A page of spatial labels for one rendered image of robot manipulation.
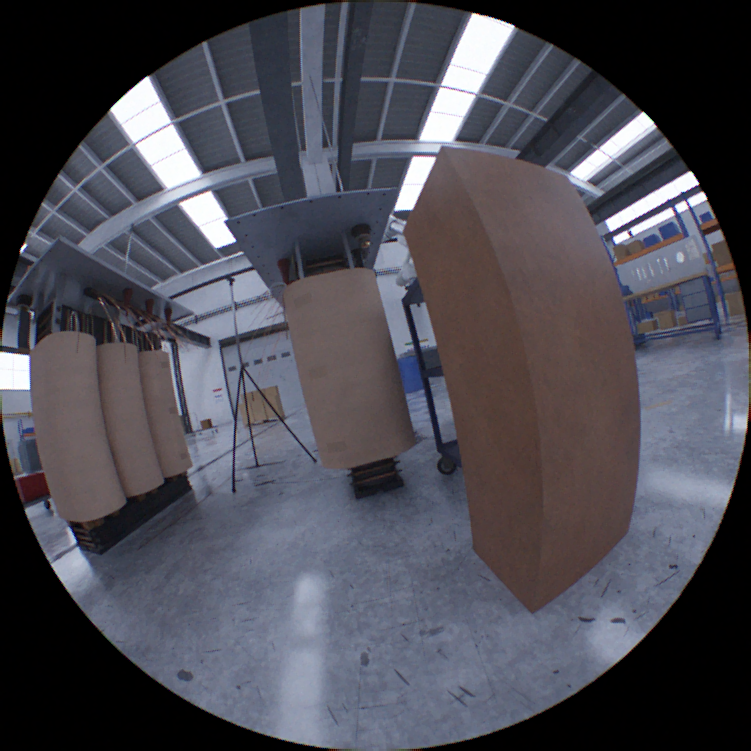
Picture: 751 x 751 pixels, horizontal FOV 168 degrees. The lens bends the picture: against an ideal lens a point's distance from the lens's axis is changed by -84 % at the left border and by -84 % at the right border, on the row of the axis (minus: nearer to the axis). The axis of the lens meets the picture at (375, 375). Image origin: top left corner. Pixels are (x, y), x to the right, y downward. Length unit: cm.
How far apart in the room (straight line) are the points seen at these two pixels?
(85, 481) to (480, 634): 162
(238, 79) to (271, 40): 598
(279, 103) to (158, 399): 418
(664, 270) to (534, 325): 486
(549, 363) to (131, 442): 189
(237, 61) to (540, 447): 1006
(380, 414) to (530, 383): 83
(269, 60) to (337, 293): 380
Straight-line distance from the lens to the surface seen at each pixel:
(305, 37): 798
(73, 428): 157
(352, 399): 109
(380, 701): 60
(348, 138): 780
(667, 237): 821
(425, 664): 62
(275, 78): 446
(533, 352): 37
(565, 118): 753
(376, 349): 111
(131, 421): 183
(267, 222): 127
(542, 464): 40
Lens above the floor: 56
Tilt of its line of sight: level
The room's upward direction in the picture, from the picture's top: 14 degrees counter-clockwise
